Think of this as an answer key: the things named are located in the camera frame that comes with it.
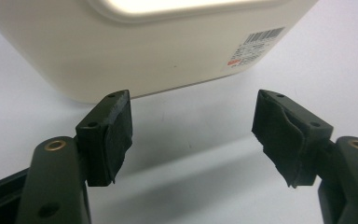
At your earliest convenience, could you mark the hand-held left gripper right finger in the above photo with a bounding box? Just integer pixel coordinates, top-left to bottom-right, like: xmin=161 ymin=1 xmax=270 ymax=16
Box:
xmin=251 ymin=89 xmax=335 ymax=189

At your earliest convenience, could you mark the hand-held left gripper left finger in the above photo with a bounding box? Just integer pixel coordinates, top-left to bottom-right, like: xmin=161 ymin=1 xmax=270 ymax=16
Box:
xmin=75 ymin=89 xmax=134 ymax=188

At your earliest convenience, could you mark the white plastic storage bin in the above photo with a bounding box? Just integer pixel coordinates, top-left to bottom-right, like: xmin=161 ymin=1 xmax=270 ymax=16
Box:
xmin=0 ymin=0 xmax=320 ymax=105

